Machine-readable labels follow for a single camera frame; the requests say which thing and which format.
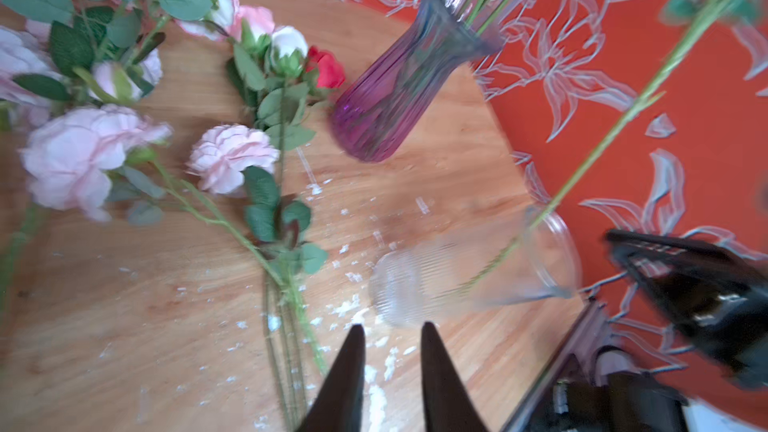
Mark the clear ribbed glass vase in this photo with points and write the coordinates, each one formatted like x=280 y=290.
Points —
x=503 y=262

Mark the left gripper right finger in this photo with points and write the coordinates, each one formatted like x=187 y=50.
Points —
x=446 y=403

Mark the pink mini rose spray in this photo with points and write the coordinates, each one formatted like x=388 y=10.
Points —
x=271 y=68

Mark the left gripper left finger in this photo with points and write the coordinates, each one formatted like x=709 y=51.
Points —
x=339 y=404

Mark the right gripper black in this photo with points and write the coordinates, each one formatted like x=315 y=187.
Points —
x=716 y=300

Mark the purple ribbed glass vase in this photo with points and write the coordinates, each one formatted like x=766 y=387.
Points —
x=372 y=118

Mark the mixed flower bunch on table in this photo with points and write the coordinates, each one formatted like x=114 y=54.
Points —
x=70 y=81

